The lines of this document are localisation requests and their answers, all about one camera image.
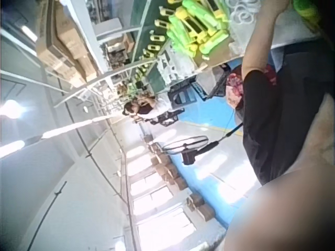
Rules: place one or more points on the person's left hand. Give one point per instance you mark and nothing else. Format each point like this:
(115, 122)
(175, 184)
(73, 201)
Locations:
(274, 4)

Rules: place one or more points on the green yellow plastic toy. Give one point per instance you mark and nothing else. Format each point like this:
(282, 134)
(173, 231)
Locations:
(306, 10)

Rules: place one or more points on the pile of white plastic rings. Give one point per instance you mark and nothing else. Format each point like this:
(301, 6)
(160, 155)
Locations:
(243, 13)

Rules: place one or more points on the work table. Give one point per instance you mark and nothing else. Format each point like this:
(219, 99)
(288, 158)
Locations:
(225, 56)

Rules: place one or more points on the heap of green yellow toys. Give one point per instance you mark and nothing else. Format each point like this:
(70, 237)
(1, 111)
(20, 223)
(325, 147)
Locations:
(199, 26)

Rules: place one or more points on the red floral cloth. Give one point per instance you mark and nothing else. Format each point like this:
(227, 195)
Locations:
(235, 86)

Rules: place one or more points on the black plastic crate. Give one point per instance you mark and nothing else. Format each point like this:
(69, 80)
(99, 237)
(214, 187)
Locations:
(222, 81)

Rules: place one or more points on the heap of clear plastic bags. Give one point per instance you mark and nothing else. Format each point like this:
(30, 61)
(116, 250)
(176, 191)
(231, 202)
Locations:
(170, 66)

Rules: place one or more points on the row of yellow green parts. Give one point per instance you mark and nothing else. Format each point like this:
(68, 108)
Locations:
(157, 38)

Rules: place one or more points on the black plastic stool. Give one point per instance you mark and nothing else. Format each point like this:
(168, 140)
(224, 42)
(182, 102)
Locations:
(183, 99)

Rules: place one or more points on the black standing fan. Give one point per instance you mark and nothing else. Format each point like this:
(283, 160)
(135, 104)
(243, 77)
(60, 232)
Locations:
(188, 146)

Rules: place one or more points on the row of brown floor boxes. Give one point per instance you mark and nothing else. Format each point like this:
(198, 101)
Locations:
(180, 180)

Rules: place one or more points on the stack of cardboard cartons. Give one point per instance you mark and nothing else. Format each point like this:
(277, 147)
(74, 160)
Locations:
(65, 41)

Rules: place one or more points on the fluorescent ceiling lamps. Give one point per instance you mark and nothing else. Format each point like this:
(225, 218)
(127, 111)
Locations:
(62, 130)

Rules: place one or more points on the metal frame rack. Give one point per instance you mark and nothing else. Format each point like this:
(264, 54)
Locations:
(104, 75)

